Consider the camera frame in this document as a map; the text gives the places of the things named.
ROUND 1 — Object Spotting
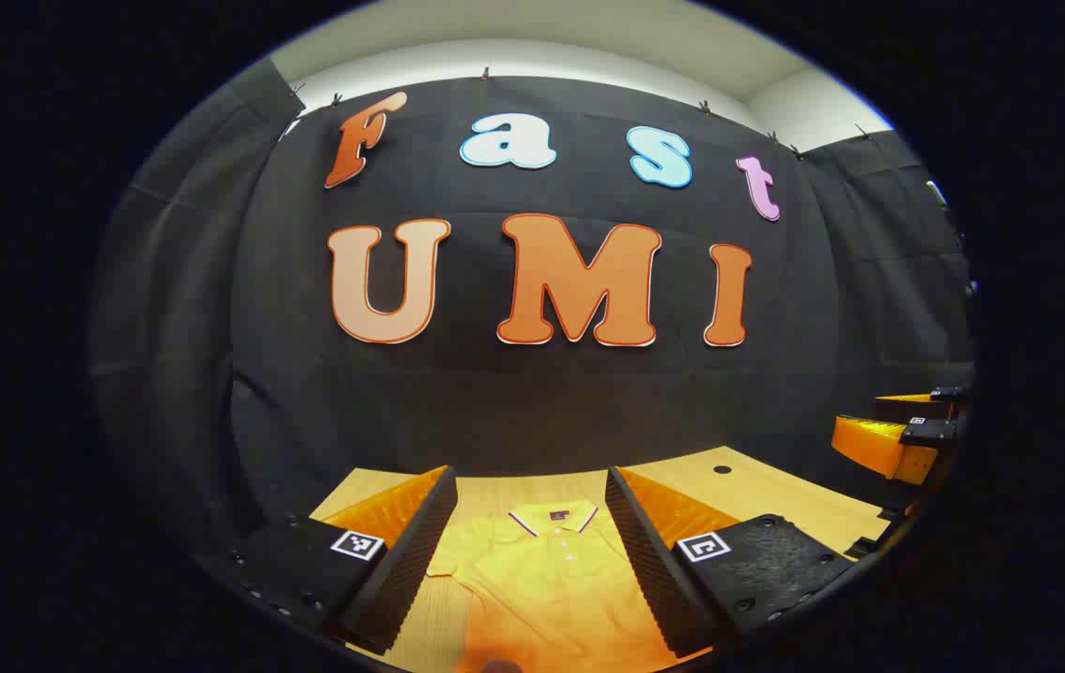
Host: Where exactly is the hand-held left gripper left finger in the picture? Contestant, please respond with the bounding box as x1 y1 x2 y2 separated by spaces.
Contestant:
203 465 459 655

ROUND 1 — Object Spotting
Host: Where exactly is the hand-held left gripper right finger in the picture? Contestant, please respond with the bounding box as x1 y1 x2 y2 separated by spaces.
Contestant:
604 465 856 659

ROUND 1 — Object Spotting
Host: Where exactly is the orange T-shirt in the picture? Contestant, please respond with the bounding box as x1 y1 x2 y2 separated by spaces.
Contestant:
426 500 712 673

